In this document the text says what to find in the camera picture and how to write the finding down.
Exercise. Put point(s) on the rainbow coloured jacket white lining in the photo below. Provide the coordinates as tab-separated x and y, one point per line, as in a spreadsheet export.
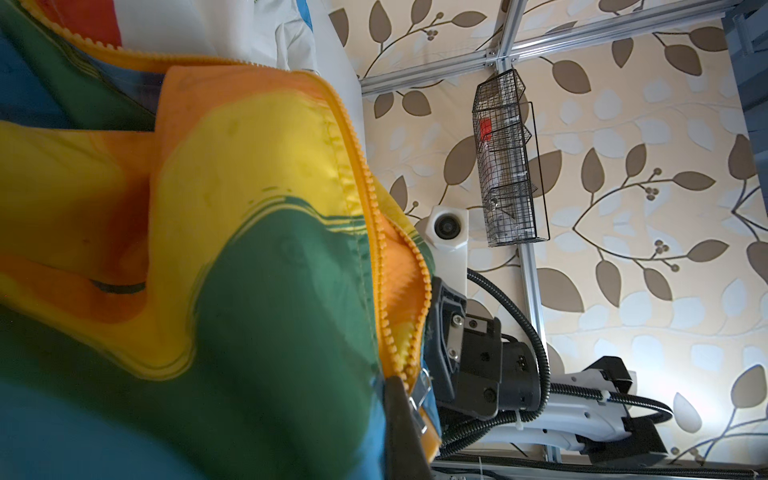
201	278

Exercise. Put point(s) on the aluminium frame rails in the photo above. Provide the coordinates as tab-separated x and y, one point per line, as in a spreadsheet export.
651	193

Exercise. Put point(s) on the black wire basket right wall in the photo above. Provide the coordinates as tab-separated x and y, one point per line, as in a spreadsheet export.
510	184

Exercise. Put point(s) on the red lidded clear container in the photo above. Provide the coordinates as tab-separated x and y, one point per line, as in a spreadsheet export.
486	129

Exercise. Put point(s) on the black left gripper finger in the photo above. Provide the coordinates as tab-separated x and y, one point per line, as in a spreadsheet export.
404	455

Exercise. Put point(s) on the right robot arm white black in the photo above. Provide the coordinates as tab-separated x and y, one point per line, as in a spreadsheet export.
591	412

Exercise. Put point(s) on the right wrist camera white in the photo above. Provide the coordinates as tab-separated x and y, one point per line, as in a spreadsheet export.
447	236

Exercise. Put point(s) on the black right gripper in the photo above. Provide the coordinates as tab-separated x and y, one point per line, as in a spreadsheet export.
475	371

